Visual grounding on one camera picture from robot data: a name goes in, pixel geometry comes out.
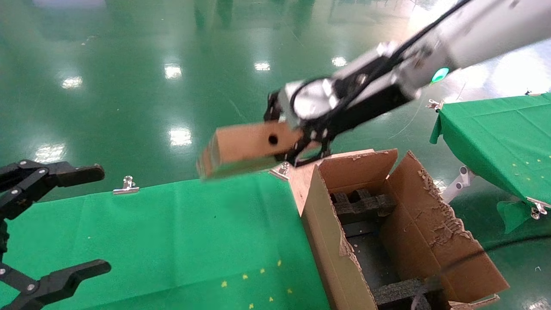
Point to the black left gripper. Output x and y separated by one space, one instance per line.
2 239

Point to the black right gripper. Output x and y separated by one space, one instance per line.
370 105

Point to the small brown cardboard box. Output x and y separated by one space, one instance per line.
241 144

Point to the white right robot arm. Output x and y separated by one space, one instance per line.
486 34

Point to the large open cardboard carton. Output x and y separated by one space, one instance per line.
430 232

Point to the silver metal cloth clip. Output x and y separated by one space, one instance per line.
434 104
127 188
282 171
536 209

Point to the green table cloth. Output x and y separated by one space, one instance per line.
150 237
495 129

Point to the black foam insert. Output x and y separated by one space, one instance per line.
363 202
400 292

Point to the white metal table leg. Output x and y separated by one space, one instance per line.
458 183

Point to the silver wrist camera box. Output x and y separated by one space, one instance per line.
314 101

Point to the silver camera mount bracket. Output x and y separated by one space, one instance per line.
370 58

